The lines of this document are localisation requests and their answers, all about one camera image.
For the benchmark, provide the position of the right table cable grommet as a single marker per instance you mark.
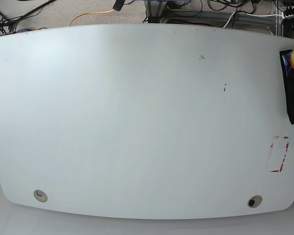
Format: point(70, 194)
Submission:
point(254, 201)

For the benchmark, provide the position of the aluminium frame post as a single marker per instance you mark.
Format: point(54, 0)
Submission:
point(155, 10)

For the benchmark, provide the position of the left table cable grommet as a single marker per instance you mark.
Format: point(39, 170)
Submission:
point(40, 196)

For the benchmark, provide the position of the table cable grommet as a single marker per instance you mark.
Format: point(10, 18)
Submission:
point(40, 196)
point(254, 201)

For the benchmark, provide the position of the red tape rectangle marking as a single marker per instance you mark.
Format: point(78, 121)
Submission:
point(277, 153)

